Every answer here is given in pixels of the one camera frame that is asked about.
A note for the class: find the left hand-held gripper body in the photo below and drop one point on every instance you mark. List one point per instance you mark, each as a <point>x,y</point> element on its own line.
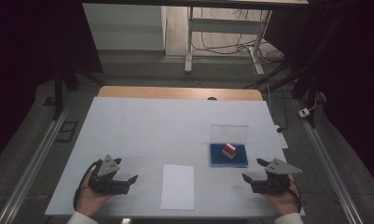
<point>108,166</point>

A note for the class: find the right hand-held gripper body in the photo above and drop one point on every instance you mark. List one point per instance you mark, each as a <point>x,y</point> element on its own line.
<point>278,177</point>

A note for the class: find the red and white stamp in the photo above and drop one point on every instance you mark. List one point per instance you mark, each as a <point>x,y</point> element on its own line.
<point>229,151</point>

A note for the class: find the person's right hand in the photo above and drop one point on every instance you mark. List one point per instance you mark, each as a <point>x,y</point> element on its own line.
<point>284,202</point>

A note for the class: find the person's left hand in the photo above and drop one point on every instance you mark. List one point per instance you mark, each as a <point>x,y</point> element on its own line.
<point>90,199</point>

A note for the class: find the white table cover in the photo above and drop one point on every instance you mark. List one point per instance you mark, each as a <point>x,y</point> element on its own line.
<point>150,130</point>

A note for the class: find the white paper sheet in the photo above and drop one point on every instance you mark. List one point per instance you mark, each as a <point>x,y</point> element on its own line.
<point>177,186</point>

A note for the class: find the dark round table knob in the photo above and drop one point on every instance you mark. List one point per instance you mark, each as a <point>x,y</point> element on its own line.
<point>212,98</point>

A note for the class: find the black stand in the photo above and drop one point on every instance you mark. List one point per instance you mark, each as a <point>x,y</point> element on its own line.
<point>306,87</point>
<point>58,93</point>

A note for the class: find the small dark floor plate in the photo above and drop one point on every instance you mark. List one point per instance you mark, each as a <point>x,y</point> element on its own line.
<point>49,101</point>

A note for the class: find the wooden table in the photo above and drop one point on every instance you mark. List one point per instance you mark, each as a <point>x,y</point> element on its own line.
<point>175,92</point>

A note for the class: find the dark curtain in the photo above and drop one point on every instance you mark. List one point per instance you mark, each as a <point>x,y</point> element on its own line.
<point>26,56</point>
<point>349,77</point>

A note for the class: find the white cabinet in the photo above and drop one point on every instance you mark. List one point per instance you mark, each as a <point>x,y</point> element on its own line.
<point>125,28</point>

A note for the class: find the aluminium rail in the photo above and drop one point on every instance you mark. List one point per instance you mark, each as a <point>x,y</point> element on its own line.
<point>32,168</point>
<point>327,165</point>

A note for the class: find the black floor socket frame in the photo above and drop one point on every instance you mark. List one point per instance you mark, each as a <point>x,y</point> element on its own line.
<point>66,131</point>

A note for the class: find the white desk frame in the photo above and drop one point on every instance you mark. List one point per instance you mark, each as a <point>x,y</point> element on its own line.
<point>225,26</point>

